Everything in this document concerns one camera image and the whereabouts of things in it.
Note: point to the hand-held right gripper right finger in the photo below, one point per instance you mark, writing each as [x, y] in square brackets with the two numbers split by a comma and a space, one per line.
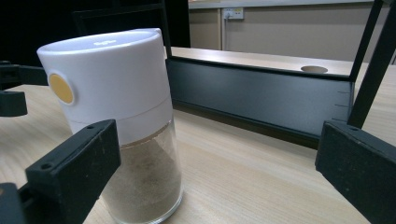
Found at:
[358, 168]

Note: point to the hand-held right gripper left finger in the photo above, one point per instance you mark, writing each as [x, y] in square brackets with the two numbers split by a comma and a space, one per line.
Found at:
[77, 174]

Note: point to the white-lidded seasoning jar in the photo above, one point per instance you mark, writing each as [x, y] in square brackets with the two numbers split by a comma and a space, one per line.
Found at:
[118, 77]

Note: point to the black metal rack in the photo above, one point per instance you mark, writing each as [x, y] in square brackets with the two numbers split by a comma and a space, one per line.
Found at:
[258, 93]

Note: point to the black curtain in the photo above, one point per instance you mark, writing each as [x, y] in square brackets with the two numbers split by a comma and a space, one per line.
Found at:
[31, 25]

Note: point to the white wall socket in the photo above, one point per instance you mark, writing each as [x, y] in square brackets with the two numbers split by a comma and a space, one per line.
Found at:
[233, 13]

